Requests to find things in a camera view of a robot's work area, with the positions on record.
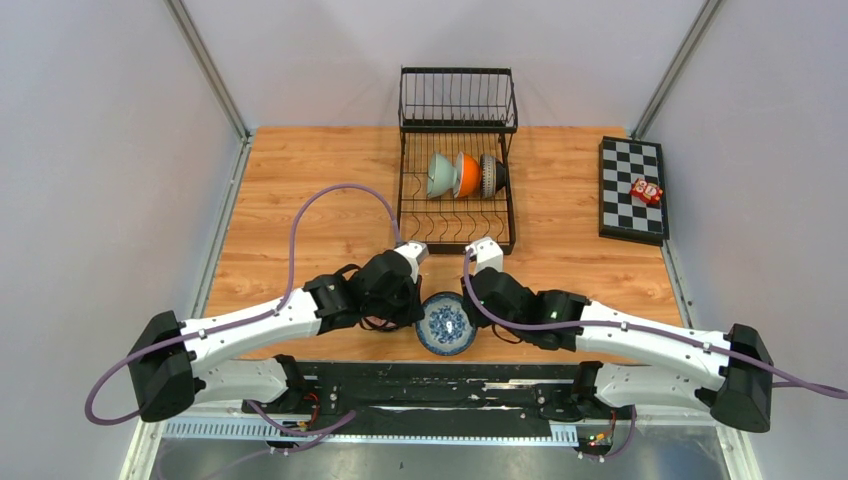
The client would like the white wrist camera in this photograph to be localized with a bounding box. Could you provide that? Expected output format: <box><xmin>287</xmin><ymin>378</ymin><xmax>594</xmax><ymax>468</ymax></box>
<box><xmin>394</xmin><ymin>240</ymin><xmax>429</xmax><ymax>267</ymax></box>
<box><xmin>465</xmin><ymin>237</ymin><xmax>504</xmax><ymax>275</ymax></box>

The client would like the black white checkerboard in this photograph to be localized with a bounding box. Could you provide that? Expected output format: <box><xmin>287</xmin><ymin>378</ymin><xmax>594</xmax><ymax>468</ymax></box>
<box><xmin>599</xmin><ymin>136</ymin><xmax>669</xmax><ymax>247</ymax></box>

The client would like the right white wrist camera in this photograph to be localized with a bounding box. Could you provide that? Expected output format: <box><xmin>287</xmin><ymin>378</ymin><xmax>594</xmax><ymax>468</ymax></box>
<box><xmin>465</xmin><ymin>237</ymin><xmax>504</xmax><ymax>275</ymax></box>

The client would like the black wire dish rack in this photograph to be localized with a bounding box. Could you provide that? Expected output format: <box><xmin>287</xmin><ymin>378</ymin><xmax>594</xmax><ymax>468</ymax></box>
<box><xmin>397</xmin><ymin>66</ymin><xmax>518</xmax><ymax>254</ymax></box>

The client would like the white orange bowl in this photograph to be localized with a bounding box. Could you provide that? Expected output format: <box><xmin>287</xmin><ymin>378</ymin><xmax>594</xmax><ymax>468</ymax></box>
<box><xmin>453</xmin><ymin>152</ymin><xmax>481</xmax><ymax>198</ymax></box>

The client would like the pale green bowl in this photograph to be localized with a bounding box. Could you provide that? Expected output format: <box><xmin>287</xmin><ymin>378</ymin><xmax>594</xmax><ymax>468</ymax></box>
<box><xmin>426</xmin><ymin>152</ymin><xmax>459</xmax><ymax>199</ymax></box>

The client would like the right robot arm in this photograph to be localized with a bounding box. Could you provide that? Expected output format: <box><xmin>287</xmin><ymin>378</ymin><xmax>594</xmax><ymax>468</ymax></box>
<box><xmin>462</xmin><ymin>267</ymin><xmax>774</xmax><ymax>433</ymax></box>

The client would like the small red toy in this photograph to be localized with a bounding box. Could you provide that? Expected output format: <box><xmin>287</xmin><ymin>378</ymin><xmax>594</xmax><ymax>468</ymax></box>
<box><xmin>630</xmin><ymin>178</ymin><xmax>664</xmax><ymax>206</ymax></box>

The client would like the black cream patterned bowl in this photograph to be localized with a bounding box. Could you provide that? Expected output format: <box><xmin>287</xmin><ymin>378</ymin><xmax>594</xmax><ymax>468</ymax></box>
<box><xmin>479</xmin><ymin>154</ymin><xmax>507</xmax><ymax>199</ymax></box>

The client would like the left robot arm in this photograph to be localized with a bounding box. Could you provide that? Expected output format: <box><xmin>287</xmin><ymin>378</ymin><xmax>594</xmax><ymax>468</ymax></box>
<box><xmin>129</xmin><ymin>241</ymin><xmax>428</xmax><ymax>422</ymax></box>

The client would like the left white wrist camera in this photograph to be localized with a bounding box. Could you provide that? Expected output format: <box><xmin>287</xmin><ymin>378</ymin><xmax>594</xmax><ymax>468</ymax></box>
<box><xmin>394</xmin><ymin>240</ymin><xmax>429</xmax><ymax>267</ymax></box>

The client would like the blue floral bowl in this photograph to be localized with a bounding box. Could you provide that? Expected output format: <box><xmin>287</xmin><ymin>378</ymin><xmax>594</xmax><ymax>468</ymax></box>
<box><xmin>415</xmin><ymin>291</ymin><xmax>477</xmax><ymax>356</ymax></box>

